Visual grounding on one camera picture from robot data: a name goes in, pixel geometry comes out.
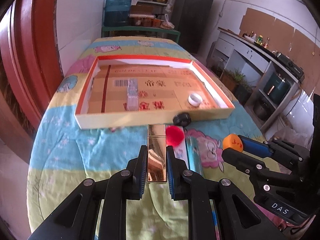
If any orange printed bottle cap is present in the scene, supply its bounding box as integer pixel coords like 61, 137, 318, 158
222, 134, 244, 152

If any teal blue lighter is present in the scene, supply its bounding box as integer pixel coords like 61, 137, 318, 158
185, 136, 204, 176

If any white Hello Kitty lighter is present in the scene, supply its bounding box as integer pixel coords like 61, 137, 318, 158
174, 126, 189, 167

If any black bottle cap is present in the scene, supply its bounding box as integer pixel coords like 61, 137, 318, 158
172, 112, 191, 127

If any red bottle cap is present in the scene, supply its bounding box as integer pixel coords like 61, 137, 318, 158
165, 125, 182, 147

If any gold lighter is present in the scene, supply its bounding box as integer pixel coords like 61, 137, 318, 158
147, 124, 167, 183

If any cartoon patterned bed quilt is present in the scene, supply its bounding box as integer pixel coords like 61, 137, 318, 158
27, 37, 264, 239

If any white counter cabinet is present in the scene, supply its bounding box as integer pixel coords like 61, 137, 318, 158
210, 29, 300, 132

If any potted green plant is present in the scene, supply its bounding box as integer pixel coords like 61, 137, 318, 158
220, 69, 253, 105

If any white bottle cap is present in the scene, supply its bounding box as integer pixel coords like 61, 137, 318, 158
188, 93, 203, 107

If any clear glitter lighter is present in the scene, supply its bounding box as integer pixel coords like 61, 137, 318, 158
126, 79, 139, 111

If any orange cardboard tray box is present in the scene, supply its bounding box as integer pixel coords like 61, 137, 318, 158
74, 55, 234, 129

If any white plastic bag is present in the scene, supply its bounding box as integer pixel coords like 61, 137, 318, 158
160, 14, 175, 30

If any black refrigerator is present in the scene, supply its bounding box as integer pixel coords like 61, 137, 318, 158
171, 0, 213, 53

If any kitchen storage shelf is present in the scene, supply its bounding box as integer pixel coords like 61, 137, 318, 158
117, 0, 174, 28

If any brown cardboard box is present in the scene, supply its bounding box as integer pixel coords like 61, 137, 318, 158
130, 4, 153, 15

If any green metal bench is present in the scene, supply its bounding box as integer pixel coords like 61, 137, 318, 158
101, 26, 181, 43

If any blue water jug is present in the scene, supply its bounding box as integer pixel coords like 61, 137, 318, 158
104, 0, 132, 27

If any red wooden door frame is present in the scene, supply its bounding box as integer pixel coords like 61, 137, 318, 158
1, 0, 63, 163

